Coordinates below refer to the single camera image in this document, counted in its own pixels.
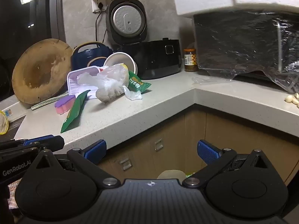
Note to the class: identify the purple and pink sponge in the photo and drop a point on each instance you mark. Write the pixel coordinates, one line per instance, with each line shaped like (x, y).
(64, 103)

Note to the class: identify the black appliance in plastic wrap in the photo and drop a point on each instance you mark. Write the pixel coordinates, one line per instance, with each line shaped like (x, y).
(233, 42)

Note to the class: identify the sauce jar with yellow label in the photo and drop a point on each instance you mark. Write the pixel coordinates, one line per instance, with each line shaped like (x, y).
(190, 60)

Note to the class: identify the white wall socket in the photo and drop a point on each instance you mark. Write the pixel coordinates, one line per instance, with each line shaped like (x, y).
(95, 4)

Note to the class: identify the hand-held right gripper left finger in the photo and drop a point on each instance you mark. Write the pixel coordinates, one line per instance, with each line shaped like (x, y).
(95, 150)

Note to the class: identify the round wooden cutting board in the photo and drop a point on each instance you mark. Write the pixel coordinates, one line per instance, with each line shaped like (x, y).
(39, 70)

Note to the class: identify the yellow round scrubber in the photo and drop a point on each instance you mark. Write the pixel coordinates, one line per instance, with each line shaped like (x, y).
(3, 123)

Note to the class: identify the clear plastic bag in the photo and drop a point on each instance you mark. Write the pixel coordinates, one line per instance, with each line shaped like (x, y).
(111, 85)

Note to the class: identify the steel sink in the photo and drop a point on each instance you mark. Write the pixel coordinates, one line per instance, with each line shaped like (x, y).
(16, 128)

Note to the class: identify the yellow rimmed round lid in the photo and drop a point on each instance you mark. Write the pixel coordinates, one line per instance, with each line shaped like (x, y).
(125, 67)

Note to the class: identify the navy blue electric pot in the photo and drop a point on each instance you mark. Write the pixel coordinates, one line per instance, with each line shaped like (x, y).
(86, 58)

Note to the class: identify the green striped straws bundle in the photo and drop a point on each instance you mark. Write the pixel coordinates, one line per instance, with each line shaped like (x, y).
(44, 102)

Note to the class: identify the white crumpled paper towel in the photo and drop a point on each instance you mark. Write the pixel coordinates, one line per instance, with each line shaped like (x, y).
(86, 78)

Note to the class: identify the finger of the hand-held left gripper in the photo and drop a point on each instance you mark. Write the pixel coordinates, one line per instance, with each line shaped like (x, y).
(38, 139)
(56, 143)

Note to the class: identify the black rice cooker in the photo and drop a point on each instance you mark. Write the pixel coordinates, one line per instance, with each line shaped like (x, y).
(158, 60)

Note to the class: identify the green snack packet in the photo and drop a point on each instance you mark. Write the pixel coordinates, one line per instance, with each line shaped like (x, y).
(72, 114)
(136, 84)

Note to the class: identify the white plastic tray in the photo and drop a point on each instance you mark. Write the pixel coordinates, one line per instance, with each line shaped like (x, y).
(72, 85)

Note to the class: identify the pile of garlic cloves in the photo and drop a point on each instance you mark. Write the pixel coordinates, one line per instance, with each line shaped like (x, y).
(292, 99)

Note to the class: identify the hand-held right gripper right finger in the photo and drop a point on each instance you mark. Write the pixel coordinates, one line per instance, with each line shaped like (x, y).
(208, 151)

